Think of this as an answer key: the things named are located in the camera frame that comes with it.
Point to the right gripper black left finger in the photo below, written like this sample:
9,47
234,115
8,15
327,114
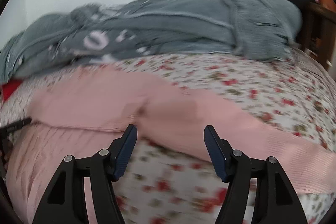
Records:
78,184

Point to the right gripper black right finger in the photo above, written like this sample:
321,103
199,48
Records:
276,200

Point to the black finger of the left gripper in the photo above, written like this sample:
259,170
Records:
15,126

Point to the pink knitted sweater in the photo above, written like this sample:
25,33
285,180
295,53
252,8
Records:
85,113

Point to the red cloth item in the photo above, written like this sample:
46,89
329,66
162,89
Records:
8,89

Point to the floral bed sheet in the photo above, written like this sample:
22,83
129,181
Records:
236,87

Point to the grey patterned blanket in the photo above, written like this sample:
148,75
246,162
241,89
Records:
260,30

